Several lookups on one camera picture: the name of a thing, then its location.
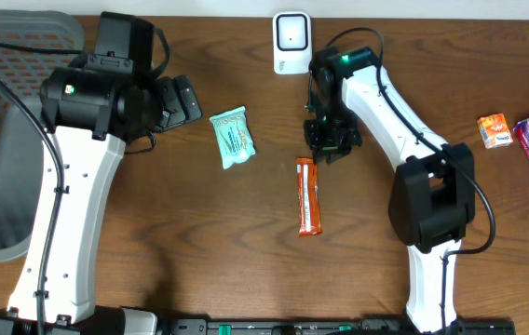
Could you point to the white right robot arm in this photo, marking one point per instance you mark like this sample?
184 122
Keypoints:
431 201

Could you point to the red Top chocolate bar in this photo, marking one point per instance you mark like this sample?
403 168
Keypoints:
310 220

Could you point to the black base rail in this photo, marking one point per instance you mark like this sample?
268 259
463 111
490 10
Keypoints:
369 326

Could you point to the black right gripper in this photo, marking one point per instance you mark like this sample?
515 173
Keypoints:
323 149

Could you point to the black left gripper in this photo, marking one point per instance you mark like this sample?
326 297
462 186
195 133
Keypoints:
171 104

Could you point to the teal snack wrapper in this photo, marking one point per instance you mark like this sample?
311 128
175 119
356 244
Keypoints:
233 137

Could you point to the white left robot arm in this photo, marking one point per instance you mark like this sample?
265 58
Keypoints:
90 116

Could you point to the small orange juice box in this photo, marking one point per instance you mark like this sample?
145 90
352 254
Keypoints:
495 131

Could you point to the grey plastic mesh basket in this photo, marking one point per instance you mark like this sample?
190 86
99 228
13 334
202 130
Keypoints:
32 45

